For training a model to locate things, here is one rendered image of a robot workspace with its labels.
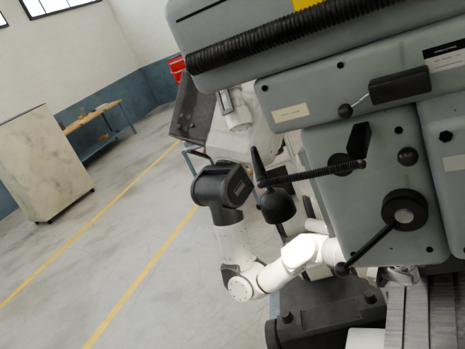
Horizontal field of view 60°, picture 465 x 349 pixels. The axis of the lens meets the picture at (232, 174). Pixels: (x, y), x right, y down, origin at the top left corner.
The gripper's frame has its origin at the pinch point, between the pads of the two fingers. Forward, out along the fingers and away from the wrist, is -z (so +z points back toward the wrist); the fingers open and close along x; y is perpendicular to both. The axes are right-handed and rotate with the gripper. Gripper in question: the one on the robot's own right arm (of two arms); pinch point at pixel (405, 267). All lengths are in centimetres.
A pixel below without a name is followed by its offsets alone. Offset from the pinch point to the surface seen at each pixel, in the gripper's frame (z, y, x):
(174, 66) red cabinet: 484, -3, 286
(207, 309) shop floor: 190, 127, 32
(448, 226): -14.0, -18.6, -6.5
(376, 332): 20.1, 37.7, 7.3
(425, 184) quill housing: -11.3, -25.5, -5.4
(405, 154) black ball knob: -11.2, -32.9, -8.8
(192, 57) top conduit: 11, -57, -22
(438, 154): -14.8, -31.8, -6.5
